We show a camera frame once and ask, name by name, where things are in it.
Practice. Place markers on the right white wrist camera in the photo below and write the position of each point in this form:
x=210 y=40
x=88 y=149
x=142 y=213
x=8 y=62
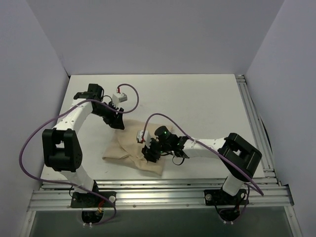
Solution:
x=144 y=137

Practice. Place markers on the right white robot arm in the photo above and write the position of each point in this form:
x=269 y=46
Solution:
x=239 y=156

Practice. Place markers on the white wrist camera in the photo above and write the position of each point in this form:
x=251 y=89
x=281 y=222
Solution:
x=144 y=137
x=118 y=98

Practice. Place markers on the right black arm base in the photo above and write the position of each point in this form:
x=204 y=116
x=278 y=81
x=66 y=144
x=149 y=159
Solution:
x=217 y=197

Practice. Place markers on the beige cloth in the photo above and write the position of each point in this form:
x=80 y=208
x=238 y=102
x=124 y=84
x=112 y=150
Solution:
x=124 y=149

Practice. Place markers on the right side aluminium rail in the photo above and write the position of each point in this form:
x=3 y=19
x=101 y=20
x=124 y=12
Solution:
x=258 y=131

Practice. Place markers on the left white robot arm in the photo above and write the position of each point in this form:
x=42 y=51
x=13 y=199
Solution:
x=61 y=148

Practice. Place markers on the aluminium rail frame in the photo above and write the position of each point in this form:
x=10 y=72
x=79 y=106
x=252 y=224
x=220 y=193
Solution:
x=177 y=212

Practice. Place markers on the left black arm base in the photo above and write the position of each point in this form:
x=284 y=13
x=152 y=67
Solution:
x=88 y=200

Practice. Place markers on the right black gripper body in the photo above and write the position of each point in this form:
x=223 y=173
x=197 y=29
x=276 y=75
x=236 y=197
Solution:
x=152 y=150

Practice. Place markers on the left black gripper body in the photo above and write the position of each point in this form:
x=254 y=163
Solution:
x=115 y=115

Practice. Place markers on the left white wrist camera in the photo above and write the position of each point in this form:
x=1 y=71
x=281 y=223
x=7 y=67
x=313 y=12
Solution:
x=118 y=98

